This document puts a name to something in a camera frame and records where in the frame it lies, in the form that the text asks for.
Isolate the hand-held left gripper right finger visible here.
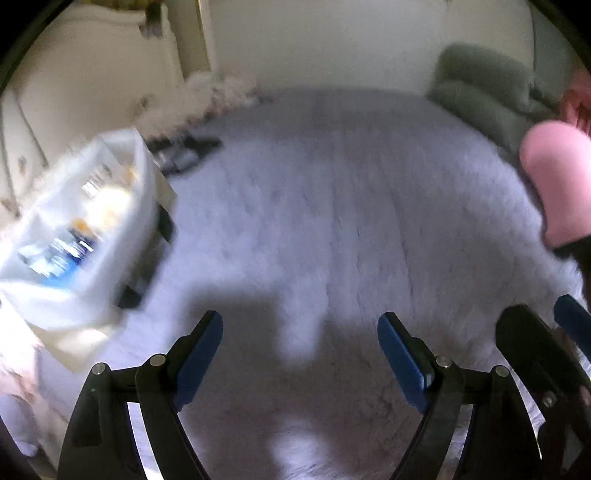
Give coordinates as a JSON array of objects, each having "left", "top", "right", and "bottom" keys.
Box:
[{"left": 377, "top": 312, "right": 541, "bottom": 480}]

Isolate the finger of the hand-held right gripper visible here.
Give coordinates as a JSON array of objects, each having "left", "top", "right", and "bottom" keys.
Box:
[
  {"left": 495, "top": 305, "right": 591, "bottom": 480},
  {"left": 554, "top": 294, "right": 591, "bottom": 365}
]

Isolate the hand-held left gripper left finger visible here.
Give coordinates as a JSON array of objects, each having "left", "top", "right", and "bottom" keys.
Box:
[{"left": 58, "top": 311, "right": 225, "bottom": 480}]

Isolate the white plastic bag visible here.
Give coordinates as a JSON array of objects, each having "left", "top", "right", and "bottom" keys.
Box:
[{"left": 0, "top": 128, "right": 178, "bottom": 374}]

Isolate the dark blue biscuit packet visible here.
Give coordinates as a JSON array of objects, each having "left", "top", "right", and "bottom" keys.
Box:
[{"left": 18, "top": 226, "right": 105, "bottom": 280}]

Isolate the person's pink trouser leg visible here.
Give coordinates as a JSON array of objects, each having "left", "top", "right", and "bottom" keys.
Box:
[{"left": 519, "top": 121, "right": 591, "bottom": 250}]

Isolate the grey fuzzy blanket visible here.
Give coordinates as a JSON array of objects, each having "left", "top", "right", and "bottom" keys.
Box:
[{"left": 0, "top": 88, "right": 591, "bottom": 480}]

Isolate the black printed bag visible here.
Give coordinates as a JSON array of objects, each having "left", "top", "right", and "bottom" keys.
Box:
[{"left": 147, "top": 134, "right": 222, "bottom": 174}]

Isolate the green cushion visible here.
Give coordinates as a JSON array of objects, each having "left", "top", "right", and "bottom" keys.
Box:
[
  {"left": 436, "top": 43, "right": 536, "bottom": 93},
  {"left": 427, "top": 78, "right": 555, "bottom": 155}
]

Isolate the floral cloth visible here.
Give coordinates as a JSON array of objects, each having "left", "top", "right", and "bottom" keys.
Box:
[{"left": 136, "top": 71, "right": 259, "bottom": 134}]

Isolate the yellow patterned curtain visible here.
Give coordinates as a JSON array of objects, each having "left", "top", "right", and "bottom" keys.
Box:
[{"left": 90, "top": 0, "right": 168, "bottom": 21}]

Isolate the cream door frame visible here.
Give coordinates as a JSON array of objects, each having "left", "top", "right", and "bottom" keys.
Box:
[{"left": 178, "top": 0, "right": 218, "bottom": 79}]

